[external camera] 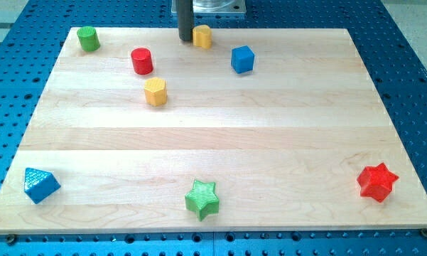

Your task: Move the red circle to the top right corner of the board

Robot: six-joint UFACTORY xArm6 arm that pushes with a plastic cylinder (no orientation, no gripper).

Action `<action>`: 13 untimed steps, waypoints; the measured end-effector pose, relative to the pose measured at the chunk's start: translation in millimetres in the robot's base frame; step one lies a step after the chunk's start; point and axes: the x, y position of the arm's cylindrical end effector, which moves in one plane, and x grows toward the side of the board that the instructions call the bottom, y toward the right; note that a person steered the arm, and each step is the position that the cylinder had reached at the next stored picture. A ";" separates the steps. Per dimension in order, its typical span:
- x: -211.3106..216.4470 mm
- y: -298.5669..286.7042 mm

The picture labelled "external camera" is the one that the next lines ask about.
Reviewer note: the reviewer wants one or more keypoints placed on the wooden board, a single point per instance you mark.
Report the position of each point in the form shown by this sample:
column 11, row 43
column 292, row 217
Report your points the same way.
column 284, row 143

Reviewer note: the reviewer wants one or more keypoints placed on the yellow hexagon block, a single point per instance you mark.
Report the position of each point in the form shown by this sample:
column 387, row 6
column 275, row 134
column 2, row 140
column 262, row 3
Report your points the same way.
column 155, row 91

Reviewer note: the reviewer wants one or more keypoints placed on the green star block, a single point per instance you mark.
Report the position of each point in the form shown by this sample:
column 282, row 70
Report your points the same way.
column 202, row 199

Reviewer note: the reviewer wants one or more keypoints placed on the blue cube block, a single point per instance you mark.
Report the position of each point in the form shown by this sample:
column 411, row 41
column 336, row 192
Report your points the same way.
column 242, row 59

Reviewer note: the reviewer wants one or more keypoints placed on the yellow heart block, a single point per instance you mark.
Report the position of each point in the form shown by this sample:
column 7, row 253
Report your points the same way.
column 202, row 36

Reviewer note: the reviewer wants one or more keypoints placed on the red cylinder block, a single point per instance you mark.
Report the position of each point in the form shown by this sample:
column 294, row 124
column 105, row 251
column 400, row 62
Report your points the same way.
column 142, row 61

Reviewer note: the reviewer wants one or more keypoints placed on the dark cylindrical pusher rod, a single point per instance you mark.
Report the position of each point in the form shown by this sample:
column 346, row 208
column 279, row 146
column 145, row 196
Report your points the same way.
column 185, row 17

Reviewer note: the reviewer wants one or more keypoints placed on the green cylinder block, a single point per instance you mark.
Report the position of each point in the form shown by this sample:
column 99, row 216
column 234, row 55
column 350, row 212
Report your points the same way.
column 88, row 38

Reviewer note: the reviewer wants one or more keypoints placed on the red star block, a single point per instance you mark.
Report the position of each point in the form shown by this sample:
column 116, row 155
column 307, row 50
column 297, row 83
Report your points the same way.
column 376, row 182

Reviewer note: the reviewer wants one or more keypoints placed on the blue triangle block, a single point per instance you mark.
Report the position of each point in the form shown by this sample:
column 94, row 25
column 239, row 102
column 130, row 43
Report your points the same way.
column 38, row 184

